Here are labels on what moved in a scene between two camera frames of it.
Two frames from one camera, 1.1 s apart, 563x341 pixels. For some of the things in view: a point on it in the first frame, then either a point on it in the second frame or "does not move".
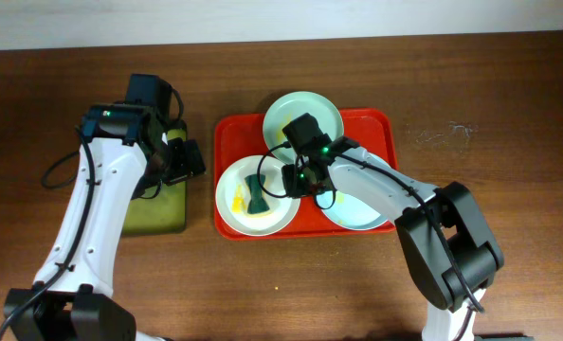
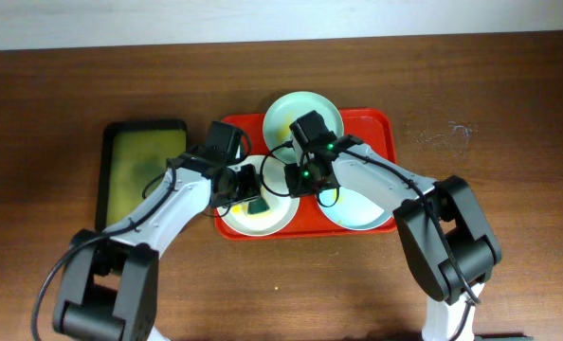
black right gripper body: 296,186 does not move
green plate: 288,108 does not move
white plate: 252,197 does not move
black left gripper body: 187,161 → 245,185
